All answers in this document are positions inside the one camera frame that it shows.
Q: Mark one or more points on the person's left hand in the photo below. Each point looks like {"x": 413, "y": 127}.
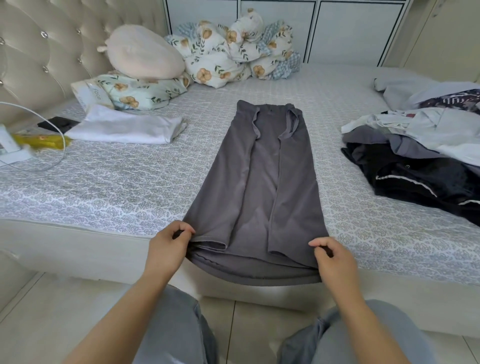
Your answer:
{"x": 169, "y": 251}

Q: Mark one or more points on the person's right hand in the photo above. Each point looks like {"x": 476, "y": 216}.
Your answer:
{"x": 337, "y": 266}

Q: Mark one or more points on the bed with grey patterned sheet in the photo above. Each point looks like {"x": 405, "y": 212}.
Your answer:
{"x": 150, "y": 180}

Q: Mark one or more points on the white garment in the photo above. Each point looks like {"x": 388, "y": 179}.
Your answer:
{"x": 124, "y": 125}

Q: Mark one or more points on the white printed t-shirt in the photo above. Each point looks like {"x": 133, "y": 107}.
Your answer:
{"x": 442, "y": 127}

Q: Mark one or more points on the light blue hooded jacket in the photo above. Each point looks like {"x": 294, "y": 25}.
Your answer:
{"x": 405, "y": 90}

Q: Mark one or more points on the dark purple patterned garment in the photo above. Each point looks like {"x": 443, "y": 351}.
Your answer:
{"x": 457, "y": 101}

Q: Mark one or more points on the person's right forearm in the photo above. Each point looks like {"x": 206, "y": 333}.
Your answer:
{"x": 367, "y": 330}

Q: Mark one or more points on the person's left forearm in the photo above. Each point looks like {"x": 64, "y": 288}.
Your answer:
{"x": 124, "y": 322}

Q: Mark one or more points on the floral pillow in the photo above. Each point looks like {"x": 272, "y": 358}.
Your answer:
{"x": 142, "y": 91}

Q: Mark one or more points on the black phone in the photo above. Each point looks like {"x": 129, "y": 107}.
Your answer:
{"x": 58, "y": 124}

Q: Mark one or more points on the yellow packet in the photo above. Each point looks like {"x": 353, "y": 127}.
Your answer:
{"x": 41, "y": 140}

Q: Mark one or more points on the white packet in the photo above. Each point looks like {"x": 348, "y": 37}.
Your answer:
{"x": 90, "y": 96}

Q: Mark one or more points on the white power strip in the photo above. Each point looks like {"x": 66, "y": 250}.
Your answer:
{"x": 15, "y": 155}

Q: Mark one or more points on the pink plush pillow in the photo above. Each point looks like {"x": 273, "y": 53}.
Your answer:
{"x": 142, "y": 52}

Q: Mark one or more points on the floral bunched quilt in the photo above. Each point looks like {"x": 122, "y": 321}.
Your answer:
{"x": 283, "y": 64}

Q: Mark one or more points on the beige tufted headboard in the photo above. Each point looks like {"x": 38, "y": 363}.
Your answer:
{"x": 60, "y": 45}

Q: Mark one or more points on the white wardrobe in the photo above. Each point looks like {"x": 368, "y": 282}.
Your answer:
{"x": 345, "y": 30}

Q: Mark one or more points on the white door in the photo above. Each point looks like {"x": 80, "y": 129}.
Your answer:
{"x": 446, "y": 37}

